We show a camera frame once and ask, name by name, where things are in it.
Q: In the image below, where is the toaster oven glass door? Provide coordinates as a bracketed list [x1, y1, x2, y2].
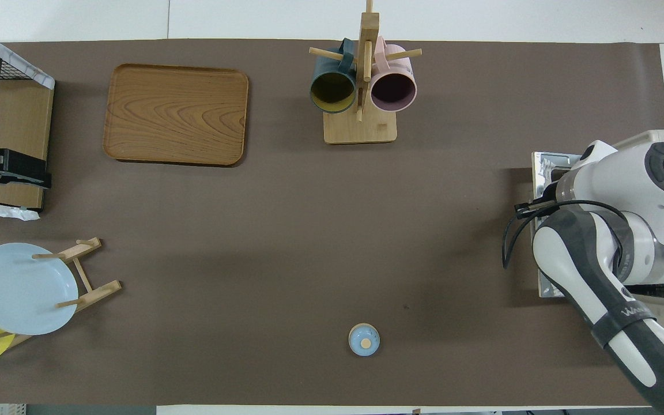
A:
[532, 151, 585, 299]

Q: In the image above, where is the wooden shelf with marble trim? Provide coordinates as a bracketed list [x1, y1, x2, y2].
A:
[0, 23, 56, 221]

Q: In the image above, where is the light blue plate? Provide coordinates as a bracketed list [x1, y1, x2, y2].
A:
[0, 243, 79, 336]

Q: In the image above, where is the dark green mug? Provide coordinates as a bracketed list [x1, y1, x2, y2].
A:
[310, 38, 357, 114]

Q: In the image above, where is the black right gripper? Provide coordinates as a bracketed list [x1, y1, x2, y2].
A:
[515, 199, 547, 220]

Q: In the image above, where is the wooden serving tray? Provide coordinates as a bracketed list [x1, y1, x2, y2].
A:
[103, 63, 249, 167]

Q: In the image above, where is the brown table mat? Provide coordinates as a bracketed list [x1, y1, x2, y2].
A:
[0, 39, 664, 406]

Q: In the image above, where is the wooden mug tree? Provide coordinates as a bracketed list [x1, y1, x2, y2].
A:
[309, 0, 422, 145]

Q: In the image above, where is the pink mug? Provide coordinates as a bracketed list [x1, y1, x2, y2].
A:
[370, 36, 418, 113]

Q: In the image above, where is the small blue lidded jar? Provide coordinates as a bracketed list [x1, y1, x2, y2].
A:
[348, 323, 380, 357]

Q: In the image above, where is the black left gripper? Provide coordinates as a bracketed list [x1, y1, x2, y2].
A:
[0, 148, 52, 197]

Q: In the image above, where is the wooden plate rack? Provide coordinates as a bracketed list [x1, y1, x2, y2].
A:
[0, 237, 122, 349]

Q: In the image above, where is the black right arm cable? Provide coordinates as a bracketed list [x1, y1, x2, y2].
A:
[502, 199, 627, 270]

